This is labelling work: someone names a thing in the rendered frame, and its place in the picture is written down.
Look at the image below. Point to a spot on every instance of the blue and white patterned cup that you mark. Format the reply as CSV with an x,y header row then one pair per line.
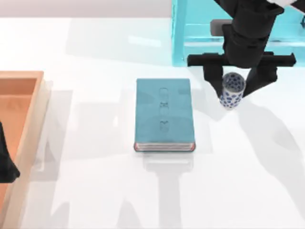
x,y
232,95

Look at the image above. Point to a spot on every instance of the pale grey rounded box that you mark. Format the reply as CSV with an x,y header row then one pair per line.
x,y
218,26

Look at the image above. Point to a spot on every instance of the light blue rack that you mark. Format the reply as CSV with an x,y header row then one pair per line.
x,y
195,35

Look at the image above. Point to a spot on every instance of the teal hardcover book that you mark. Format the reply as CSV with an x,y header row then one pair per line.
x,y
164,114

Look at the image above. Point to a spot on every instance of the salmon shallow box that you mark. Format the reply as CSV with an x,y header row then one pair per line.
x,y
16,112

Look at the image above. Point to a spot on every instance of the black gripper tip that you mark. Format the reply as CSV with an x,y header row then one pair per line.
x,y
6,162

